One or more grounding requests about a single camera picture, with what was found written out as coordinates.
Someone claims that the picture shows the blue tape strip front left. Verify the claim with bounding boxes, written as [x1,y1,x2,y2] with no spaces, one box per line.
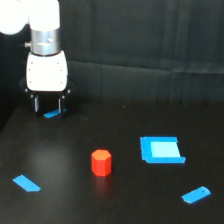
[13,175,41,192]

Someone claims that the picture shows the red hexagonal block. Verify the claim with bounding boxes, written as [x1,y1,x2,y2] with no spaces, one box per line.
[91,149,112,177]

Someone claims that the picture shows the blue tape strip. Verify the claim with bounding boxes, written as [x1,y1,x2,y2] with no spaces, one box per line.
[13,175,41,192]
[43,109,60,118]
[181,186,211,204]

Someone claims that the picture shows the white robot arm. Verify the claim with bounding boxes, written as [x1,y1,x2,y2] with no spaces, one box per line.
[0,0,73,115]

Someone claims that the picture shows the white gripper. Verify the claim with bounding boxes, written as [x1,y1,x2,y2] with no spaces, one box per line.
[19,51,69,118]

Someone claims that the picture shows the blue square tape marker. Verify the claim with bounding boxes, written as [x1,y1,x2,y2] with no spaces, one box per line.
[140,137,186,164]

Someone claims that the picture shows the blue tape strip back left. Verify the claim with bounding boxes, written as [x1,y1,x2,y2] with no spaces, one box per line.
[43,109,60,118]

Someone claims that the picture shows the blue tape strip front right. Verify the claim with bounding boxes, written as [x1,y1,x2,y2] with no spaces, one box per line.
[181,186,211,204]

